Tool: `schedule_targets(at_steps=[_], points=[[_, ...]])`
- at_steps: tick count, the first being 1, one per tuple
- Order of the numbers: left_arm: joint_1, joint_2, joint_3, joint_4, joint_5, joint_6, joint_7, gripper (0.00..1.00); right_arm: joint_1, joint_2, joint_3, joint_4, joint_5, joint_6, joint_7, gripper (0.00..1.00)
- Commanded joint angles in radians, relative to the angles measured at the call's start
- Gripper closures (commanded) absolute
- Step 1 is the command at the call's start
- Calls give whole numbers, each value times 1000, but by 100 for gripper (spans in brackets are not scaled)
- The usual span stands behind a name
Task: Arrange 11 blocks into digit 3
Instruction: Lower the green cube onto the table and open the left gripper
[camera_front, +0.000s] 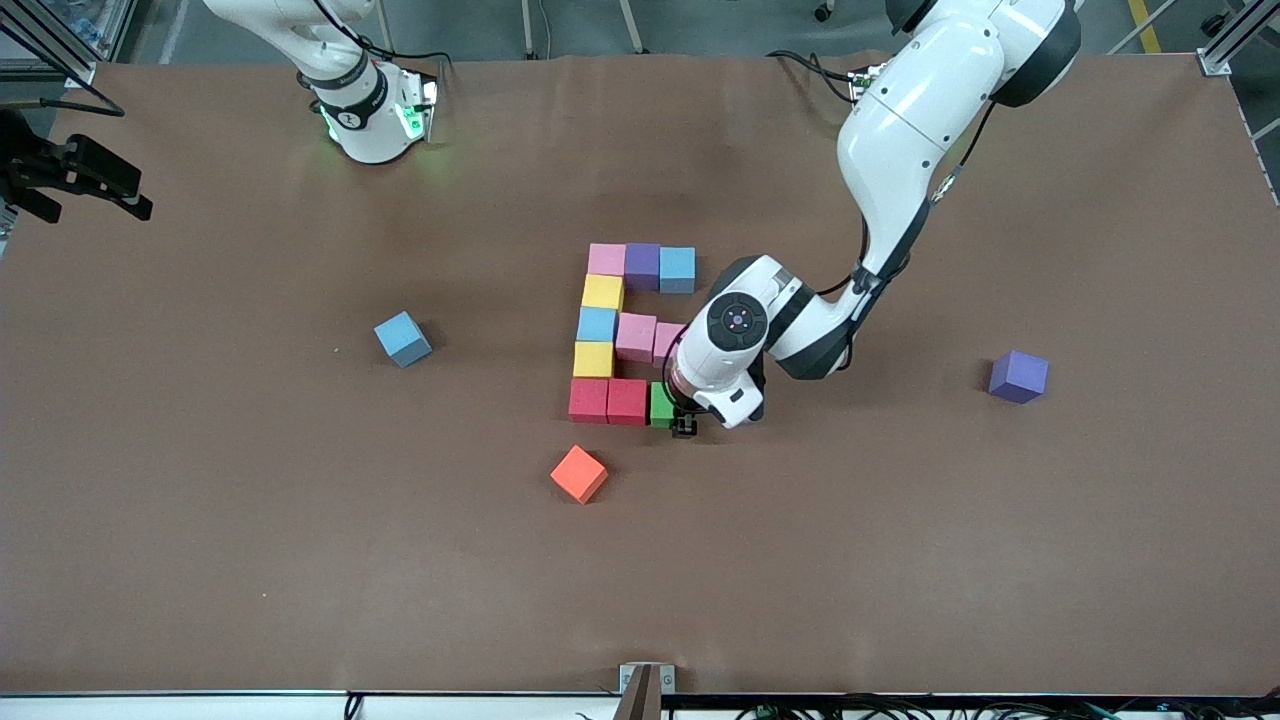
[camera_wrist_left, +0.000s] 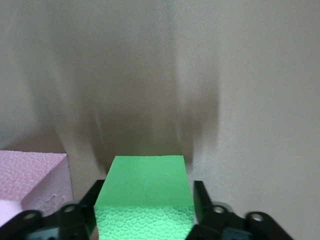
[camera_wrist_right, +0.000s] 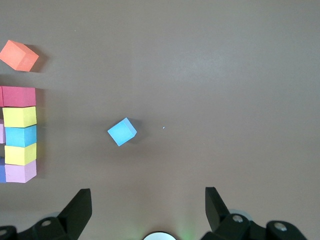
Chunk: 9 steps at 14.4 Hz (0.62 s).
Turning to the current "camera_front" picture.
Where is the red foam cube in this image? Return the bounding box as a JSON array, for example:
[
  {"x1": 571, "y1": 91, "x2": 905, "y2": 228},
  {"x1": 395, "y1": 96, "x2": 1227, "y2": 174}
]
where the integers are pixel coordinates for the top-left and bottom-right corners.
[
  {"x1": 606, "y1": 378, "x2": 650, "y2": 427},
  {"x1": 568, "y1": 377, "x2": 611, "y2": 424}
]

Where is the brown table mat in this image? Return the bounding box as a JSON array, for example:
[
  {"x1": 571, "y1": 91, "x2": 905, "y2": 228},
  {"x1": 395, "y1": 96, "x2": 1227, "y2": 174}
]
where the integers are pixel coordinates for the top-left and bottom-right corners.
[{"x1": 0, "y1": 55, "x2": 1280, "y2": 698}]

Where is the aluminium frame post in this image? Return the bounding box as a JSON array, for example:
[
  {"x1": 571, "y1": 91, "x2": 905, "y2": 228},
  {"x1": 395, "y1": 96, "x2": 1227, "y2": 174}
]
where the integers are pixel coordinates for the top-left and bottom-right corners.
[
  {"x1": 1197, "y1": 0, "x2": 1280, "y2": 77},
  {"x1": 0, "y1": 0, "x2": 99, "y2": 89}
]

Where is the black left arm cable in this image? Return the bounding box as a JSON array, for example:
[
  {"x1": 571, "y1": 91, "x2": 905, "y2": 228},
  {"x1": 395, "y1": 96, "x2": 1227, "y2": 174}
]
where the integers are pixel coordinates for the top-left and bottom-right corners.
[{"x1": 815, "y1": 100, "x2": 1001, "y2": 297}]

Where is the metal table edge bracket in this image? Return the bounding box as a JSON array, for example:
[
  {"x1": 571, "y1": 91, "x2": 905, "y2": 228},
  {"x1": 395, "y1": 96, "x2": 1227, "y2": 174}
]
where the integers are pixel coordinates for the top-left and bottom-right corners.
[{"x1": 612, "y1": 662, "x2": 677, "y2": 720}]

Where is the orange foam cube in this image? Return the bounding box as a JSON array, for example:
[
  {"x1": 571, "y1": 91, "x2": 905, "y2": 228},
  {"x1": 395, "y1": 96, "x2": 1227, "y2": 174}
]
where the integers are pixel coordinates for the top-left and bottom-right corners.
[{"x1": 549, "y1": 445, "x2": 609, "y2": 505}]

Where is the white table edge rail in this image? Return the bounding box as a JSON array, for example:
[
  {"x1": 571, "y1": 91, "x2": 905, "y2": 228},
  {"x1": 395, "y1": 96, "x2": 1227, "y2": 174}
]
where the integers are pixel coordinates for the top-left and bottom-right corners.
[{"x1": 0, "y1": 692, "x2": 621, "y2": 720}]

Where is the purple foam cube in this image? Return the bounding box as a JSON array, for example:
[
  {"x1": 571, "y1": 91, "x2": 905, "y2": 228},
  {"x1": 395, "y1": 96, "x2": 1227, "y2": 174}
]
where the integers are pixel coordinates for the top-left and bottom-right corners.
[
  {"x1": 988, "y1": 349, "x2": 1050, "y2": 405},
  {"x1": 623, "y1": 243, "x2": 662, "y2": 292}
]

